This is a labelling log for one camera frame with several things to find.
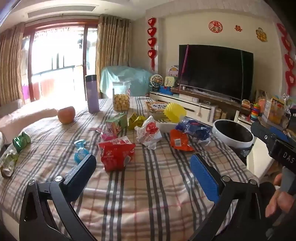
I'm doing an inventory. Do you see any crumpled white red paper bag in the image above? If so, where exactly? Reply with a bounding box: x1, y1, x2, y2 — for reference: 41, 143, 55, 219
135, 115, 163, 151

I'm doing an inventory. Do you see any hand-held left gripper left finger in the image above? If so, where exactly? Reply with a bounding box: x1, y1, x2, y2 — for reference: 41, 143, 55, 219
19, 153, 97, 241

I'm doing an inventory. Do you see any teal cloth covered furniture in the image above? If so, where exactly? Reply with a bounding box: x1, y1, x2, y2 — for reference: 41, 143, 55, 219
100, 65, 155, 98

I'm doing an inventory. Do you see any green pink drink carton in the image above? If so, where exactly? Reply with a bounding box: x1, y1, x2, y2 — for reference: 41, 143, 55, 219
106, 113, 128, 135

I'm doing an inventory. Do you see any person's right hand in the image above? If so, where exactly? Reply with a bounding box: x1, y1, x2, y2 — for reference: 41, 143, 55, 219
265, 174, 296, 218

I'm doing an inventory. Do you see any gold red wall sticker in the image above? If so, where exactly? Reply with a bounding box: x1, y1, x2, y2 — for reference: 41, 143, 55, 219
255, 27, 267, 42

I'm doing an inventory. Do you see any blue snack packet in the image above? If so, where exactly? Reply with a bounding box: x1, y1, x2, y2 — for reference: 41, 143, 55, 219
175, 117, 211, 142

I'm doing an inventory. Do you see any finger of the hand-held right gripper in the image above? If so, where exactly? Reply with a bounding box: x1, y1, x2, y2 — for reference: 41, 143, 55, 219
251, 120, 289, 145

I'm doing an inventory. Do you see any beige striped curtain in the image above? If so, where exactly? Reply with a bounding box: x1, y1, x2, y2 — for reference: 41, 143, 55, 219
95, 14, 132, 95
0, 23, 26, 105

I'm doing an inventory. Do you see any rainbow stacking ring toy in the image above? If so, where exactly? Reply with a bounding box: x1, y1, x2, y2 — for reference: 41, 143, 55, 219
249, 103, 260, 122

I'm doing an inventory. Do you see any red heart decoration string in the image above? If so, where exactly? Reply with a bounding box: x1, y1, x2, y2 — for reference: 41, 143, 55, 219
147, 17, 158, 71
276, 23, 296, 93

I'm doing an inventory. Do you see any red snack bag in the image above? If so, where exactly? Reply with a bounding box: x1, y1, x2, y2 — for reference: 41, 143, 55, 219
97, 136, 136, 172

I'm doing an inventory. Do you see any pink lollipop packet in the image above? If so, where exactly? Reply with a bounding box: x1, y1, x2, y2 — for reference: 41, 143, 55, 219
90, 127, 118, 142

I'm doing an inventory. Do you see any black flat television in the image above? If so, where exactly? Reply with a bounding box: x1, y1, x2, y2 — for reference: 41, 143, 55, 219
178, 44, 254, 102

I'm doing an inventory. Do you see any ceiling air vent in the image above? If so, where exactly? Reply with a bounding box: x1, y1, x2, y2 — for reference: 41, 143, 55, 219
27, 5, 96, 18

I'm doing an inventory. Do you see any toy ferris wheel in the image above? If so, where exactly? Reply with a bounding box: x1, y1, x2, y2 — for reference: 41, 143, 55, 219
149, 74, 163, 92

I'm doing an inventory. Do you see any purple thermos bottle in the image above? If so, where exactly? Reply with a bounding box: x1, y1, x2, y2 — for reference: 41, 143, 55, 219
85, 75, 100, 114

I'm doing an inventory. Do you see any round red paper cutting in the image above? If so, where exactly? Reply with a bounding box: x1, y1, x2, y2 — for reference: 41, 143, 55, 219
209, 20, 221, 32

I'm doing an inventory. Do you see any orange snack packet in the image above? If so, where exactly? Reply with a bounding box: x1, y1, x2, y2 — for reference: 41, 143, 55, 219
169, 129, 196, 152

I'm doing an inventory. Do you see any blue drink bottle packet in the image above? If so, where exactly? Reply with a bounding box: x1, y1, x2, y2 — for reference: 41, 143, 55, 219
73, 140, 90, 165

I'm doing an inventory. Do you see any orange toy packaging box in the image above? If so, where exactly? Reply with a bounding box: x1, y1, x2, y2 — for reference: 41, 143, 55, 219
264, 97, 285, 124

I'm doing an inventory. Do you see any clear jar of biscuit balls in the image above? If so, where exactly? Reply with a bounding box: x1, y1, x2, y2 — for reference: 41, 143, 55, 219
112, 81, 130, 112

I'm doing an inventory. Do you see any white television cabinet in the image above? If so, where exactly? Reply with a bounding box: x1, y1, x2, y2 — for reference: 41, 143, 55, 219
149, 90, 252, 127

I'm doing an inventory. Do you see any plaid blanket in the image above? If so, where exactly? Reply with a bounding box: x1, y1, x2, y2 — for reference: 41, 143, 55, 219
0, 96, 259, 241

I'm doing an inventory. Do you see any yellow foil wrapper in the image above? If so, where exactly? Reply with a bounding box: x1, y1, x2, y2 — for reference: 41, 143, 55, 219
128, 113, 147, 130

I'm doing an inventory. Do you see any white rim trash bin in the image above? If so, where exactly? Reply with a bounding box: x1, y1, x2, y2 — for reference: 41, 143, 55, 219
212, 119, 255, 163

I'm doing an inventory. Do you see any red apple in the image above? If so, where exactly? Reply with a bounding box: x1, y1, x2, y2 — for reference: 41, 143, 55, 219
57, 106, 76, 125

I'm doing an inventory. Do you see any brown frame glass door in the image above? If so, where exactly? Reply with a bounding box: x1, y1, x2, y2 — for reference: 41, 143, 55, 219
22, 21, 100, 102

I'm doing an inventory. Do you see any green candy wrapper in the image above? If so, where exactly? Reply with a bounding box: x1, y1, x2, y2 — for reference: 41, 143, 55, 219
12, 131, 31, 153

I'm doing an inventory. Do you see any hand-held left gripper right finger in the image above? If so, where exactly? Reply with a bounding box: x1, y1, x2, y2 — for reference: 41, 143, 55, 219
188, 153, 278, 241

